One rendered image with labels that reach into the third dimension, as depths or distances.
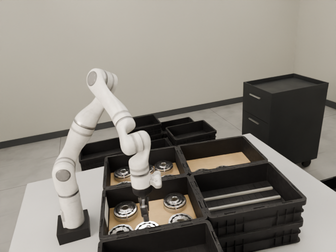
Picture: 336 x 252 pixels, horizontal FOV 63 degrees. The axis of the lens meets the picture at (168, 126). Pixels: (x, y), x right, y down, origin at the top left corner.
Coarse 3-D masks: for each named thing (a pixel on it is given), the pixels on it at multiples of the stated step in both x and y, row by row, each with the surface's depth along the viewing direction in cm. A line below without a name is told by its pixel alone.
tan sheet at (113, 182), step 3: (174, 162) 157; (174, 165) 154; (174, 168) 152; (177, 168) 151; (174, 171) 149; (177, 171) 149; (111, 174) 151; (174, 174) 146; (111, 177) 148; (111, 180) 146; (114, 180) 146; (129, 180) 145; (111, 183) 143; (114, 183) 143; (117, 183) 143
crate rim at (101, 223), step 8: (176, 176) 127; (184, 176) 126; (128, 184) 124; (192, 184) 120; (104, 192) 120; (104, 200) 115; (200, 200) 110; (200, 208) 106; (168, 224) 100; (176, 224) 99; (120, 232) 98; (128, 232) 98
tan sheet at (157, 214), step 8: (160, 200) 128; (112, 208) 125; (152, 208) 123; (160, 208) 123; (192, 208) 121; (112, 216) 120; (136, 216) 119; (152, 216) 118; (160, 216) 118; (168, 216) 118; (192, 216) 116; (112, 224) 116; (128, 224) 115; (136, 224) 115; (160, 224) 114
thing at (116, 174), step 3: (117, 168) 150; (120, 168) 151; (126, 168) 150; (114, 171) 148; (117, 171) 148; (129, 171) 147; (114, 174) 145; (117, 174) 145; (120, 174) 145; (126, 174) 145; (129, 174) 144; (120, 177) 143
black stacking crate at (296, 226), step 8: (288, 224) 109; (296, 224) 110; (248, 232) 107; (256, 232) 108; (264, 232) 109; (272, 232) 109; (280, 232) 112; (288, 232) 113; (296, 232) 113; (224, 240) 106; (232, 240) 107; (240, 240) 110; (248, 240) 110; (256, 240) 111; (264, 240) 111; (272, 240) 113; (280, 240) 114; (288, 240) 114; (296, 240) 115; (224, 248) 109; (232, 248) 111; (240, 248) 111; (248, 248) 111; (256, 248) 112; (264, 248) 112
